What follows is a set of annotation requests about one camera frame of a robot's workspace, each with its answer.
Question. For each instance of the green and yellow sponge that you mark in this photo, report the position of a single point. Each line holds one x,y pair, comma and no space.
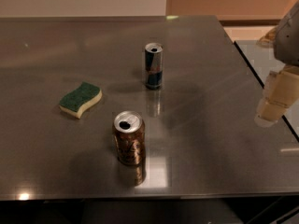
76,102

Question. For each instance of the orange soda can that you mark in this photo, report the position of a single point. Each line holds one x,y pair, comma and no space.
129,137

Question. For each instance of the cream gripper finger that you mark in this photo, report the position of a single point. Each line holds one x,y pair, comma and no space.
280,92

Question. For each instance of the redbull can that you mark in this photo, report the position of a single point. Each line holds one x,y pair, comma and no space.
154,65

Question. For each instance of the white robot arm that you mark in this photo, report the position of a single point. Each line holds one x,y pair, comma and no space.
286,38

